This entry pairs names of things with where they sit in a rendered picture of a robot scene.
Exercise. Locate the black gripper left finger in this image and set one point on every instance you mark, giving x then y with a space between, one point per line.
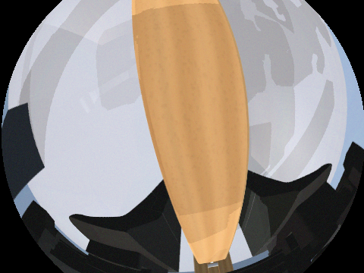
151 228

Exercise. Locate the wooden board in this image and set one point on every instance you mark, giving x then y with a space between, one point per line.
194 93

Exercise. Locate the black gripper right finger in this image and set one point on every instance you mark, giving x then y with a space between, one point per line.
269 203

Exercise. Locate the light wooden post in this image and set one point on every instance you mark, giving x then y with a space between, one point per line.
220 266

